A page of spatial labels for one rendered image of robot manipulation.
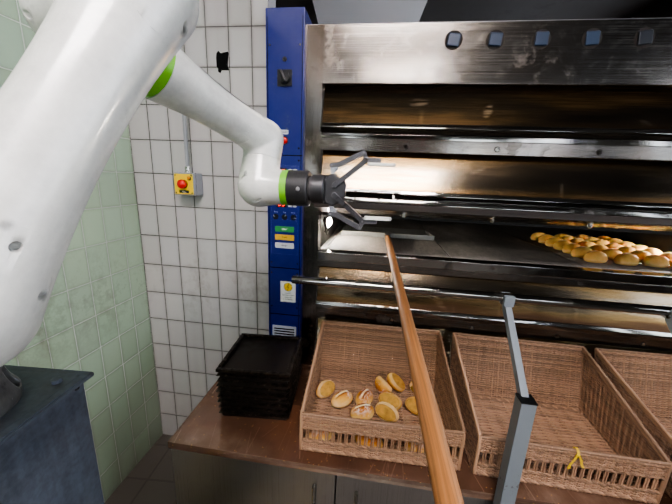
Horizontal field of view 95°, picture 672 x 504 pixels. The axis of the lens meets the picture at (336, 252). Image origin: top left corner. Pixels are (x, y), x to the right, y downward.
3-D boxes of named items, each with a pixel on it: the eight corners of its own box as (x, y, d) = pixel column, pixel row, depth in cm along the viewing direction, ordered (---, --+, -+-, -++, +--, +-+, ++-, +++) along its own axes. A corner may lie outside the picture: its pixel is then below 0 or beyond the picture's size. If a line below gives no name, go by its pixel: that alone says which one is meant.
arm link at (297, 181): (283, 207, 78) (284, 169, 76) (295, 203, 89) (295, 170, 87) (307, 208, 77) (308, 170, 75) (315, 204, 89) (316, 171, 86)
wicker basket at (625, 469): (443, 382, 148) (450, 330, 142) (570, 398, 141) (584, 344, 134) (470, 476, 101) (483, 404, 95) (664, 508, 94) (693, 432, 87)
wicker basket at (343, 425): (319, 368, 155) (320, 318, 148) (434, 381, 149) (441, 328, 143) (296, 452, 108) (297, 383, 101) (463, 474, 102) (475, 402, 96)
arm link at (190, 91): (132, 103, 58) (171, 92, 53) (140, 46, 59) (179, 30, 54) (258, 169, 91) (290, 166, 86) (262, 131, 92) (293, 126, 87)
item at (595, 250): (527, 238, 200) (529, 230, 199) (608, 243, 194) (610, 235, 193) (588, 263, 142) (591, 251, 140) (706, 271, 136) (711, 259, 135)
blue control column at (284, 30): (327, 311, 357) (334, 111, 306) (340, 312, 355) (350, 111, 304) (270, 455, 171) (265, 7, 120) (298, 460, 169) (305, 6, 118)
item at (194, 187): (183, 194, 146) (182, 172, 143) (203, 195, 144) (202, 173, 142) (173, 195, 139) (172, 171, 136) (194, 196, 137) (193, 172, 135)
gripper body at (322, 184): (314, 172, 84) (347, 174, 83) (313, 203, 86) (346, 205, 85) (308, 171, 77) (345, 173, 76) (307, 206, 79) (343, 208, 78)
